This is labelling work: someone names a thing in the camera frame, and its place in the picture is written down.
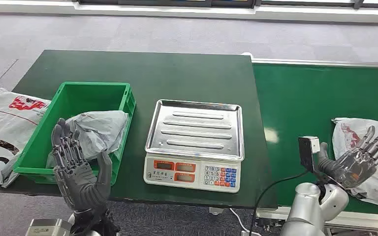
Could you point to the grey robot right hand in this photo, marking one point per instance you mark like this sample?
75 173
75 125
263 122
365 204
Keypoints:
352 169

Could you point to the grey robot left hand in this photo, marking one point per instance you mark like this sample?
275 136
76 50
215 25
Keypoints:
78 182

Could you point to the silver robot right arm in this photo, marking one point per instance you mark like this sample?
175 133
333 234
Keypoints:
306 208

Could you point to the grey plastic mailer package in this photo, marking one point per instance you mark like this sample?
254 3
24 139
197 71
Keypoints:
101 130

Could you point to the green plastic basket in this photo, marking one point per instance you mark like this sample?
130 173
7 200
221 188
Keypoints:
78 97

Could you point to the green belt conveyor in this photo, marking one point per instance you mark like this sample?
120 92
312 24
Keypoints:
306 97

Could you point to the large white bag black print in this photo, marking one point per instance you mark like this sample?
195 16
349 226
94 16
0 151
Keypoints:
3 123

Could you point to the white scale with steel tray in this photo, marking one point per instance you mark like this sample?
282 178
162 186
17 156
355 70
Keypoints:
195 130

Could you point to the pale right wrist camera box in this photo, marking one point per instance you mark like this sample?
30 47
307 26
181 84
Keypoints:
306 153

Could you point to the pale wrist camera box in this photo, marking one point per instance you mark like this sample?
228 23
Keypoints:
306 153
47 227

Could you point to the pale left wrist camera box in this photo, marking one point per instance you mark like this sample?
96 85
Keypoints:
47 227

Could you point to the white table bracket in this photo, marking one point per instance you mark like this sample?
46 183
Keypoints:
215 210

